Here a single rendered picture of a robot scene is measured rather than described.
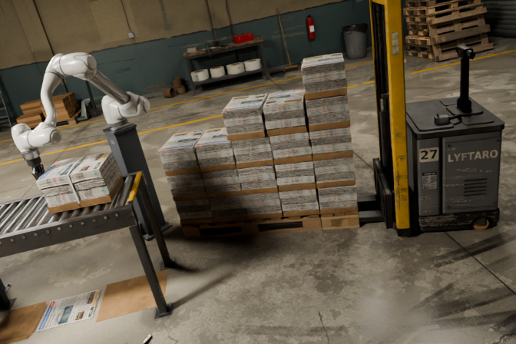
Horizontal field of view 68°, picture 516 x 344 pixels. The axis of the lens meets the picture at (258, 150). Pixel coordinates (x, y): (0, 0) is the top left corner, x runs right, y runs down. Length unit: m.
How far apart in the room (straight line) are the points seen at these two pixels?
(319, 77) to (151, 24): 7.13
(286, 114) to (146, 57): 7.05
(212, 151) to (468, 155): 1.76
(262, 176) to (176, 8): 6.93
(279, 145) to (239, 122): 0.33
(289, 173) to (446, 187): 1.07
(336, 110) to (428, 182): 0.78
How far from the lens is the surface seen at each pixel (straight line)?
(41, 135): 2.45
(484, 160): 2.85
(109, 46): 9.60
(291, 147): 2.79
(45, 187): 2.55
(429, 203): 2.90
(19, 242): 2.58
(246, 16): 9.47
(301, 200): 2.98
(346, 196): 2.97
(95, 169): 2.40
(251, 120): 2.75
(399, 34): 2.44
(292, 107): 2.68
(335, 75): 2.63
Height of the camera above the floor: 1.77
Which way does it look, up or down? 22 degrees down
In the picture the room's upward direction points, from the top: 11 degrees counter-clockwise
